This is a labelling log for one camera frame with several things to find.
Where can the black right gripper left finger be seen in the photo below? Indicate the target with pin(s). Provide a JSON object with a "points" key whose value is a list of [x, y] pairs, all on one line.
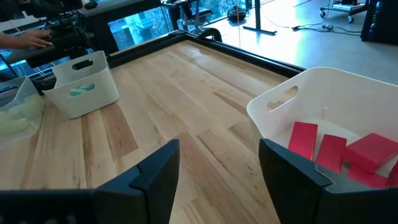
{"points": [[149, 193]]}

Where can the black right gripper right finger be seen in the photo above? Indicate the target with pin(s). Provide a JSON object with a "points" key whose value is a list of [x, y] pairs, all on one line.
{"points": [[289, 186]]}

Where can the teal rectangular block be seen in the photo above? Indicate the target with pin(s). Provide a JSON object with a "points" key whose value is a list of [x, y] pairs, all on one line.
{"points": [[88, 86]]}

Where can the long teal block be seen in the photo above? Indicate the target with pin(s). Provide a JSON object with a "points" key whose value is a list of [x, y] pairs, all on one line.
{"points": [[77, 92]]}

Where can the green rectangular block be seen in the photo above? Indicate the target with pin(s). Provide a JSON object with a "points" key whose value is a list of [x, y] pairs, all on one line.
{"points": [[31, 106], [14, 125]]}

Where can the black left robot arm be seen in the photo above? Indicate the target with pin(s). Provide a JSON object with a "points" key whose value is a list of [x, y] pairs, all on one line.
{"points": [[65, 37]]}

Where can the person's forearm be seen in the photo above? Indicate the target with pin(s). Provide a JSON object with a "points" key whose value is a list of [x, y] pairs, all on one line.
{"points": [[9, 41]]}

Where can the clear bin top right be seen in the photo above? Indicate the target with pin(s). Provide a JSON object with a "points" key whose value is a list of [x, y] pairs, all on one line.
{"points": [[342, 93]]}

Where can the clear plastic bin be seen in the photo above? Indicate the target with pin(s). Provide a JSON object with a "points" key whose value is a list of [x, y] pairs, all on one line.
{"points": [[18, 93]]}

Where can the black desk leg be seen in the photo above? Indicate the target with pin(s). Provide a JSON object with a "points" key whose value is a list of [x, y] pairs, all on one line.
{"points": [[258, 15]]}

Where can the black backpack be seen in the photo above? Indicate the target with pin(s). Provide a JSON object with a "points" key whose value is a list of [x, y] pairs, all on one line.
{"points": [[236, 14]]}

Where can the office chair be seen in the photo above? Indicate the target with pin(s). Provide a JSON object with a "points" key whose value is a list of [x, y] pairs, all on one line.
{"points": [[199, 14]]}

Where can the wheeled cart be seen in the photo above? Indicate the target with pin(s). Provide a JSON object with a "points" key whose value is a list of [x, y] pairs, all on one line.
{"points": [[342, 7]]}

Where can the black cabinet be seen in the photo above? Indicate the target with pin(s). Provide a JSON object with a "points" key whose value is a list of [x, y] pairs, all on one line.
{"points": [[381, 21]]}

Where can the person's hand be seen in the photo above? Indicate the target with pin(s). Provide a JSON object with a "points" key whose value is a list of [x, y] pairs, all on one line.
{"points": [[35, 39]]}

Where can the black desk device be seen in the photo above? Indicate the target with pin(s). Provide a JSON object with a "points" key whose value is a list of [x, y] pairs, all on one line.
{"points": [[90, 4]]}

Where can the black aluminium table frame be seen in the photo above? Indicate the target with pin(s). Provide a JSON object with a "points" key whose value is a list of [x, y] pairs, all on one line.
{"points": [[248, 56]]}

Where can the black frame clamp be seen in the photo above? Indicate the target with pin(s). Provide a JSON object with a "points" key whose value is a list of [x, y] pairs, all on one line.
{"points": [[211, 32]]}

